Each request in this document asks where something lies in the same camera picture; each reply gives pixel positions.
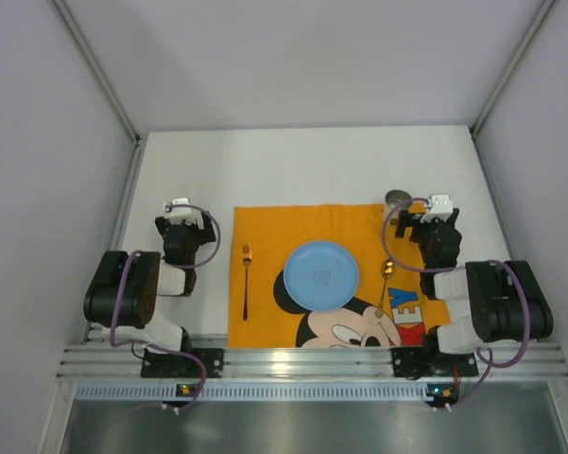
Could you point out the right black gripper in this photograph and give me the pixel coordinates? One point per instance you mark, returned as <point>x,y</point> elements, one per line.
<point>428,225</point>

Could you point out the gold ornate spoon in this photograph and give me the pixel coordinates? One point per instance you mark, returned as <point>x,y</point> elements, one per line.
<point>387,271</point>

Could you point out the aluminium frame post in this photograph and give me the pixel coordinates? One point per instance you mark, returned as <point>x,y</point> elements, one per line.
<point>79,40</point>
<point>517,56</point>

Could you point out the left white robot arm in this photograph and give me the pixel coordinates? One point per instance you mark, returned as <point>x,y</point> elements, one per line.
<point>123,293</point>

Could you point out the left aluminium frame post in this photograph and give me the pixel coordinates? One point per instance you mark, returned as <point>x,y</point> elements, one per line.
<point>79,40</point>

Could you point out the blue plastic plate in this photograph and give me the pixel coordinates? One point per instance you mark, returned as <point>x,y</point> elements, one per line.
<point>321,276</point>

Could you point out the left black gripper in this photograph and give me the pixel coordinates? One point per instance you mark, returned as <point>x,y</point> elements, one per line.
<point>183,226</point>

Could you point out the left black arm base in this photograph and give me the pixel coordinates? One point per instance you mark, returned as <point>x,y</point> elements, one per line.
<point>159,365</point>

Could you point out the rose gold fork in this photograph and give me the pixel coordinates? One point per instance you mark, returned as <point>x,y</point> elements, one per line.
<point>247,260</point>

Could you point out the metal cup with paper sleeve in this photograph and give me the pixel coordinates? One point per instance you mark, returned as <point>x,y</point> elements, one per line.
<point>395,201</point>

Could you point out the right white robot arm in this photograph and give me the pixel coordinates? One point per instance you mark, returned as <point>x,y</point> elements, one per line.
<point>505,299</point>

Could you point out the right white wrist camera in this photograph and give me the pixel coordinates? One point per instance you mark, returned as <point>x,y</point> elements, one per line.
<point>438,207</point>

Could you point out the right aluminium frame post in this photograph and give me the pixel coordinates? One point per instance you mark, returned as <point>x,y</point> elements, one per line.
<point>517,56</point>

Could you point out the slotted white cable duct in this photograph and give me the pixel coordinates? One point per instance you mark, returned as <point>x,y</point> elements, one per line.
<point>259,392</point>

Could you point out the aluminium mounting rail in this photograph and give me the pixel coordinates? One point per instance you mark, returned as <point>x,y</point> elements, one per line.
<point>97,360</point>

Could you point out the orange Mickey Mouse cloth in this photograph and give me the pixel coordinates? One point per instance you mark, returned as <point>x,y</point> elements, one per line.
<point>275,320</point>

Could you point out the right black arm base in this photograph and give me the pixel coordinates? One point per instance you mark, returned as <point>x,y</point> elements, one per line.
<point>413,362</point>

